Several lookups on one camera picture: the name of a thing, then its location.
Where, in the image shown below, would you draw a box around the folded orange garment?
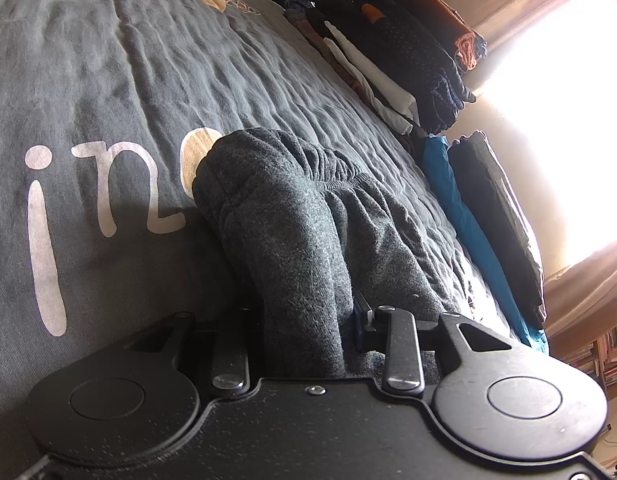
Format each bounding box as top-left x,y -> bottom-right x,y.
397,0 -> 489,72

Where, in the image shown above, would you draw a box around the stack of folded black clothes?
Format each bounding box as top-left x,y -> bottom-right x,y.
308,0 -> 478,137

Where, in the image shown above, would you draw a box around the grey quilted printed bedspread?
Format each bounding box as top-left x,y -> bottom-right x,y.
0,0 -> 549,461

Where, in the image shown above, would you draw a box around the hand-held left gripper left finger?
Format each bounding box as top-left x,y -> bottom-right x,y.
122,310 -> 252,397

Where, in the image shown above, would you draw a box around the thin white cable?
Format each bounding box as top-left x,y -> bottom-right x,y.
596,422 -> 617,478

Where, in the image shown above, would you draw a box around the bookshelf with books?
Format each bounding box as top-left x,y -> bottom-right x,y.
559,322 -> 617,403

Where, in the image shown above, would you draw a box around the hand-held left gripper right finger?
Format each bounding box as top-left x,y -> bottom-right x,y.
353,292 -> 514,397

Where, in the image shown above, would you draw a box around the grey sweatpants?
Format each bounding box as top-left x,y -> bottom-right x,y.
192,128 -> 464,382

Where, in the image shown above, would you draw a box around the folded blue garment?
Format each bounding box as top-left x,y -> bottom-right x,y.
421,135 -> 549,356

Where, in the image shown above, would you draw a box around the folded dark grey garment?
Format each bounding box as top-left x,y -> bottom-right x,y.
447,130 -> 548,331

